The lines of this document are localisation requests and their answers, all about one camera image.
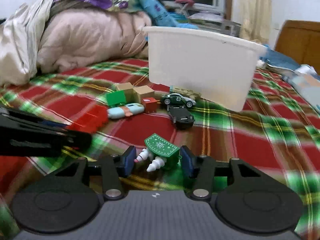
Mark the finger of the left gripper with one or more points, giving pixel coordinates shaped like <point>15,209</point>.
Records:
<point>22,142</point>
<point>21,116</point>

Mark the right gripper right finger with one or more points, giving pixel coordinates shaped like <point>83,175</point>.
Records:
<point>199,173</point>

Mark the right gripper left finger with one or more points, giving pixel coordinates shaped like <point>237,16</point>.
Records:
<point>115,167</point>

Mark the green Christmas tree toy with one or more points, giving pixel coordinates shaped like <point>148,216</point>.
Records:
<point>160,152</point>

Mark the black toy car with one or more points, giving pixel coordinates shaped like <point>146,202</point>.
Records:
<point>181,117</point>

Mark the light blue fish toy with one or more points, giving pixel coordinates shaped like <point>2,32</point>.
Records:
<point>125,111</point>

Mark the wooden cube block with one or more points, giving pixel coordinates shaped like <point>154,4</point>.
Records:
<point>142,92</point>
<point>127,88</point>

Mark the tan toy tank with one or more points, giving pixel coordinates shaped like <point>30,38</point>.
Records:
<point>185,92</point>

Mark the small red cube toy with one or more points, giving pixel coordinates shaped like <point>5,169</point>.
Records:
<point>150,105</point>

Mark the red plastic block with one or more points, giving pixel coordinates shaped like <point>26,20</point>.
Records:
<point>91,121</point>

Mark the green plastic block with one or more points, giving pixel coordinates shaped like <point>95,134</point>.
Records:
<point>116,99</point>

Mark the pink quilted duvet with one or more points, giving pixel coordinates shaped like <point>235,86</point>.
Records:
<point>49,37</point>

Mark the red green plaid bedsheet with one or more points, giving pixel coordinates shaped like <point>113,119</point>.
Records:
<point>277,131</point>

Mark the white plastic bin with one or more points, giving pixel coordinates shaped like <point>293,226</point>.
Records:
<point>218,66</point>

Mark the blue pillow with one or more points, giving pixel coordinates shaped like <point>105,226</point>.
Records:
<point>279,60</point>

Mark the cartoon patterned pillow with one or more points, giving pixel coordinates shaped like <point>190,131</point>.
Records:
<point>304,80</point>

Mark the grey stool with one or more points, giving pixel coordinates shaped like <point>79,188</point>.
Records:
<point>228,27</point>

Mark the white bagged pillow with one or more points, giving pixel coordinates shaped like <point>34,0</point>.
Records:
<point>205,16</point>

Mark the wooden headboard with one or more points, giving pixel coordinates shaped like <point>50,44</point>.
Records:
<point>300,40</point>

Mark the folding chair red seat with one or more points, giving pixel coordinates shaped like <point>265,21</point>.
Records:
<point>184,6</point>

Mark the purple floral blue blanket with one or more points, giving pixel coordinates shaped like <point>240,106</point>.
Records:
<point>153,8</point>

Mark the yellow curtain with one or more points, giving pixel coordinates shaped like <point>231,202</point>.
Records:
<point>256,20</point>

